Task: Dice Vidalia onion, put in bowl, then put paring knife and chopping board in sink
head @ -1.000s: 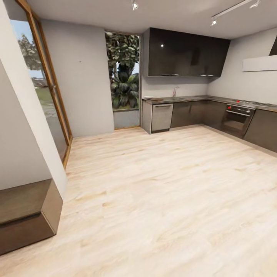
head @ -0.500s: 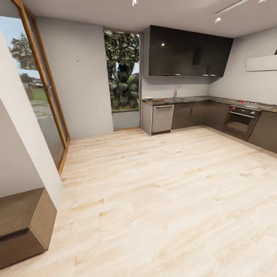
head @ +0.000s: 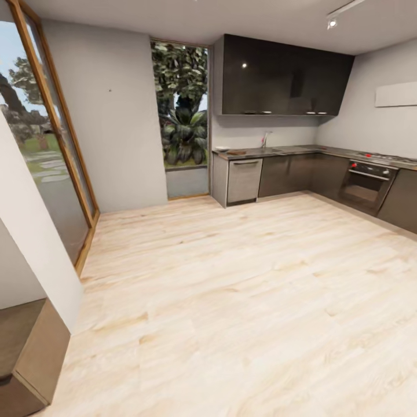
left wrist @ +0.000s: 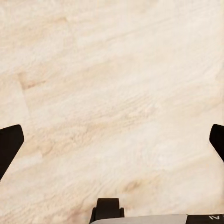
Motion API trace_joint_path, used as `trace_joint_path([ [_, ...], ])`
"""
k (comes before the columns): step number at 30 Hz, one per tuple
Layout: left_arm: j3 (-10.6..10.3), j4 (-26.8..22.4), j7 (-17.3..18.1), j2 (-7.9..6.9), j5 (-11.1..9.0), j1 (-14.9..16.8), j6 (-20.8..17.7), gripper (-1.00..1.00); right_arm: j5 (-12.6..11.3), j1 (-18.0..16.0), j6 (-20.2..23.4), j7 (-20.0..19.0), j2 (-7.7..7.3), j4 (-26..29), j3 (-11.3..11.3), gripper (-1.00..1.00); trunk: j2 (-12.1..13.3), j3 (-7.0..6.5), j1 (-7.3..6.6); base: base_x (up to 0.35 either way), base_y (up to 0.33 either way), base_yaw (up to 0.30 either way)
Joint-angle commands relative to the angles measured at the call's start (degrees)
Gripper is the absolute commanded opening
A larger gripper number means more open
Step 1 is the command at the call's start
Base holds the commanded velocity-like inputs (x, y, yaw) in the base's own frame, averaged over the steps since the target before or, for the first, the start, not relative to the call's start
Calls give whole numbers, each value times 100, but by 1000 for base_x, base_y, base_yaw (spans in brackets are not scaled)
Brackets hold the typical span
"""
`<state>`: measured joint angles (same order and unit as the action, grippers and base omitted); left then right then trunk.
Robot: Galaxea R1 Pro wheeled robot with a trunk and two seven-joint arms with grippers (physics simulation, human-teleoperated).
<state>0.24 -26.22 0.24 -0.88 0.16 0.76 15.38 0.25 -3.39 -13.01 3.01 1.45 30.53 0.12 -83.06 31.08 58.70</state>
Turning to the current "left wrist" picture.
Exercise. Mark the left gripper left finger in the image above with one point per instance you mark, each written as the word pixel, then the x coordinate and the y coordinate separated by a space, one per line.
pixel 11 140

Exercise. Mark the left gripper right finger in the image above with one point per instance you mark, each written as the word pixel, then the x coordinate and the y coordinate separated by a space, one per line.
pixel 217 139

